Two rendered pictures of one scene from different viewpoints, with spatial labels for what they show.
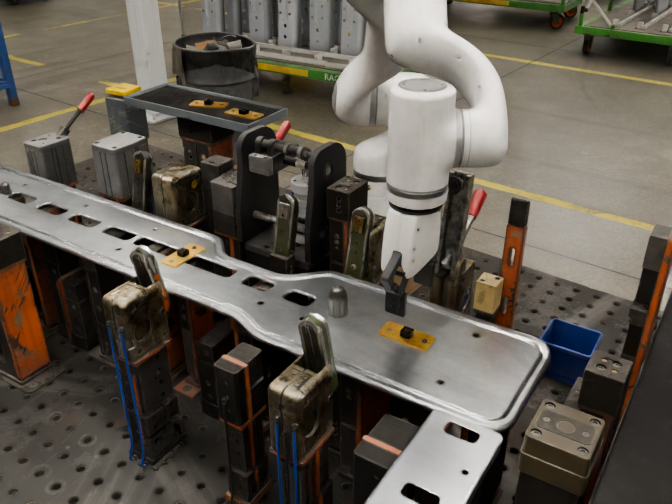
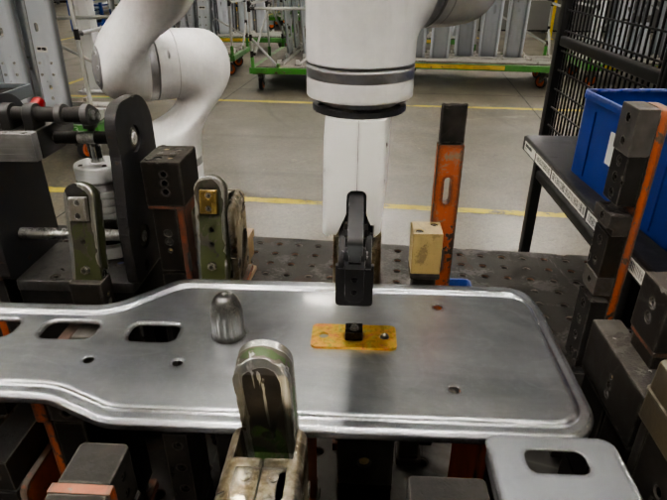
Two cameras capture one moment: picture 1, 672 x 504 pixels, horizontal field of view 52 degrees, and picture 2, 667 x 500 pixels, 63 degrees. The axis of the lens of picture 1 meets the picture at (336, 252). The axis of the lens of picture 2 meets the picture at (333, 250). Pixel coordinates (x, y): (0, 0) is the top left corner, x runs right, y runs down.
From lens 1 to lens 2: 0.59 m
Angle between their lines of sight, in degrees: 26
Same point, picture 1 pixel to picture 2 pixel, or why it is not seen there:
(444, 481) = not seen: outside the picture
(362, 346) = (303, 375)
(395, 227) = (350, 147)
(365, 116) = (147, 84)
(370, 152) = (160, 134)
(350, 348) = not seen: hidden behind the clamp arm
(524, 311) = not seen: hidden behind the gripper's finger
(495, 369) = (501, 343)
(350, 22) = (49, 75)
